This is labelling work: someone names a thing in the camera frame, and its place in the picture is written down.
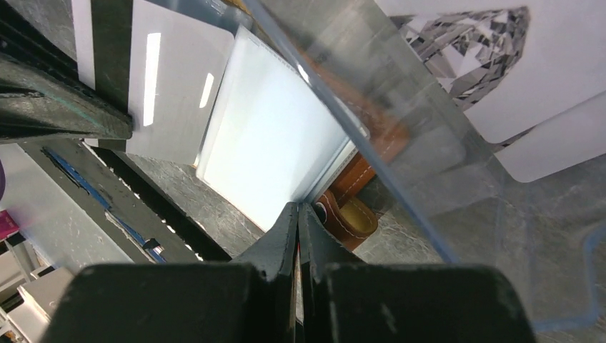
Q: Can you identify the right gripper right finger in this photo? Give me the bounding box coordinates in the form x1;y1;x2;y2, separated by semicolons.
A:
298;204;535;342

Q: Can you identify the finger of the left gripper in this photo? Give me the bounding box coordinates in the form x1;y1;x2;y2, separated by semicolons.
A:
1;9;133;144

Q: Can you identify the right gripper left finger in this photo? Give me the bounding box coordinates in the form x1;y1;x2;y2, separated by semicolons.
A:
42;202;298;342

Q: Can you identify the brown leather card holder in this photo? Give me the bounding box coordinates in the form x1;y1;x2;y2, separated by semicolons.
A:
197;1;414;250

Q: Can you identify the clear plastic card sleeve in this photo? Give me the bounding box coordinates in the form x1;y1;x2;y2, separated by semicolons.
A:
241;0;606;334

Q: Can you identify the white VIP credit card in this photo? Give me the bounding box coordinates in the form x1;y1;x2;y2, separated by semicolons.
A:
71;1;244;164

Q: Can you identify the white VIP card in sleeve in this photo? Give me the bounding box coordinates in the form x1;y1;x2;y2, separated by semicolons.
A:
378;1;605;183

